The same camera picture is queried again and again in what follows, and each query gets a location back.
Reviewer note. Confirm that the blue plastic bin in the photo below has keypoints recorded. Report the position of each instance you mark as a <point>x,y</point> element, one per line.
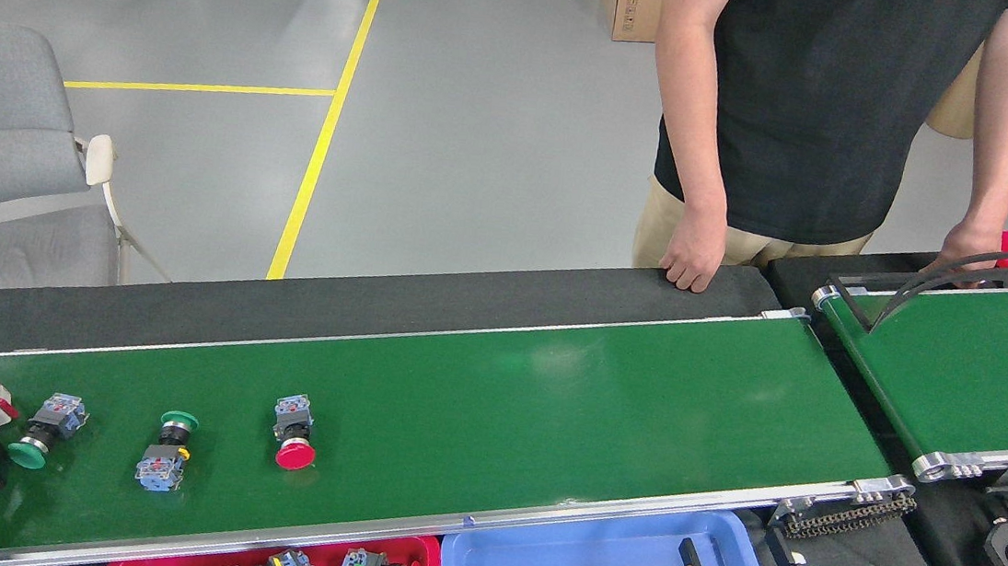
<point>551,565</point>

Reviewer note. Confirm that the person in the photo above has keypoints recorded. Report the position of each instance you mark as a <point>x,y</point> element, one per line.
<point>806,118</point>

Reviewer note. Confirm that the person's right forearm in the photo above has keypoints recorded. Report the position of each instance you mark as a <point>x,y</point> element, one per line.
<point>695,126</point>

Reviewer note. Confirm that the person's left hand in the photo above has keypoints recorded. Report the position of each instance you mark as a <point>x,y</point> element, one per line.
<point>969,258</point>

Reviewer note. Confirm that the person's right hand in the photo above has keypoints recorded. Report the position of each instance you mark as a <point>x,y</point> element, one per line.
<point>694,250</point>

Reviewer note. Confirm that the brown cardboard box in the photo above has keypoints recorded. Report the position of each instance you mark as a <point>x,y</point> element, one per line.
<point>633,4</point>

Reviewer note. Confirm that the short green conveyor belt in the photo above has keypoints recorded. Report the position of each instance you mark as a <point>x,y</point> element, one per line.
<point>966,383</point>

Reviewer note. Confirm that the black curved guide bracket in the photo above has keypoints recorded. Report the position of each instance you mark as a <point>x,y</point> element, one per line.
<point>854,309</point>

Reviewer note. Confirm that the long green conveyor belt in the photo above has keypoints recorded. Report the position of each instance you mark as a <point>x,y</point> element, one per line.
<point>547,417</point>

